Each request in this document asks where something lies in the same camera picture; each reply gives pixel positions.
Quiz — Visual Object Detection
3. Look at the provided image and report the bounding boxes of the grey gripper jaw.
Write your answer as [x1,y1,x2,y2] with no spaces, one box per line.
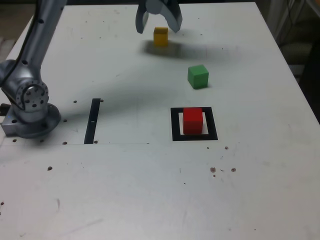
[134,0,150,35]
[145,0,183,34]

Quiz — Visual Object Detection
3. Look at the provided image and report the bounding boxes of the yellow cube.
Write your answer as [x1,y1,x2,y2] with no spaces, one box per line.
[153,26,169,47]

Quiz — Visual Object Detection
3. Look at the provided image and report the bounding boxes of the green cube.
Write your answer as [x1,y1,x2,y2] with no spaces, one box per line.
[187,64,210,90]

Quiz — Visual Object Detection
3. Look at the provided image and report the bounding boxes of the red cube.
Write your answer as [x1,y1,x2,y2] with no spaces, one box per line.
[182,107,203,135]

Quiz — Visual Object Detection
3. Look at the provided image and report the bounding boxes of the black tape square outline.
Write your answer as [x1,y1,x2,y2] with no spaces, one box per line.
[170,106,219,142]

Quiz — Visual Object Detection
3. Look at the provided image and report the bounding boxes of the black tape strip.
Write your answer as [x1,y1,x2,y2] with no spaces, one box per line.
[83,98,101,145]

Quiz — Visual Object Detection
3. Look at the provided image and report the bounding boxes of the white metal frame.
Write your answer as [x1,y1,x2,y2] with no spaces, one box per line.
[266,0,308,43]

